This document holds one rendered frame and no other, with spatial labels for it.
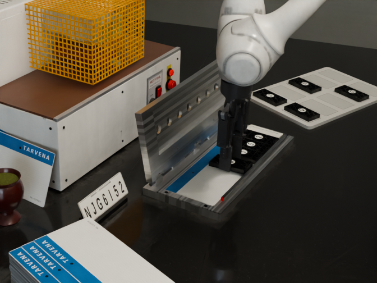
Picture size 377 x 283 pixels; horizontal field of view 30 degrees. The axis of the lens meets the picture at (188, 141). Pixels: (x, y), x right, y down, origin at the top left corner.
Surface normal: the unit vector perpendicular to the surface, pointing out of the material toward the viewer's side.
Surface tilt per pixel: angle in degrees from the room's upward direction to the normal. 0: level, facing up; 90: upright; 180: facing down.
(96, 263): 0
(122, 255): 0
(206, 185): 0
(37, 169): 69
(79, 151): 90
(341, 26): 90
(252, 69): 97
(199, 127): 79
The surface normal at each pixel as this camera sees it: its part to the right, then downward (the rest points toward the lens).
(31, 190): -0.50, 0.04
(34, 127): -0.49, 0.40
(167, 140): 0.86, 0.09
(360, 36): -0.25, 0.45
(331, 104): 0.04, -0.88
